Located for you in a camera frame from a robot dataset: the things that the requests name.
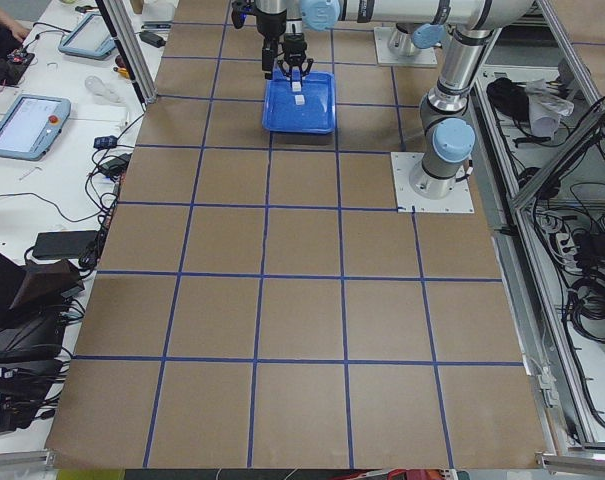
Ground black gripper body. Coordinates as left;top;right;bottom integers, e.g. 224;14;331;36
277;33;314;75

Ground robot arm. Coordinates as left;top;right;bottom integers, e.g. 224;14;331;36
231;0;287;80
255;0;531;141

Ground blue plastic tray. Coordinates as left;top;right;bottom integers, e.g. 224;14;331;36
262;71;336;134

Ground black power adapter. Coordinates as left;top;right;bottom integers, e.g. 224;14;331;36
139;31;166;48

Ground clear plastic bottle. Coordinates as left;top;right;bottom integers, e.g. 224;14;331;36
84;75;121;103

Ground teach pendant far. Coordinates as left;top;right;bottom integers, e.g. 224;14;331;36
58;13;116;60

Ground teach pendant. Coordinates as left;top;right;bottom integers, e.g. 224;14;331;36
58;13;116;60
0;94;71;161

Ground teach pendant near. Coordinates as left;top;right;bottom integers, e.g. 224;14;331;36
0;94;71;161

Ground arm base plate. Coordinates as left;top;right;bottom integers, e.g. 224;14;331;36
390;152;474;214
373;23;437;68

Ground aluminium frame post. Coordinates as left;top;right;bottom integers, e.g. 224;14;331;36
96;0;157;106

